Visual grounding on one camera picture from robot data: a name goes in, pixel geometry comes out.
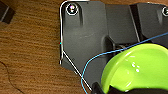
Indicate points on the dark table leg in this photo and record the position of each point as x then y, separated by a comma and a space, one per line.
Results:
6, 12

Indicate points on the green plate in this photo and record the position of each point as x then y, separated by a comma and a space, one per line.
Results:
140, 68

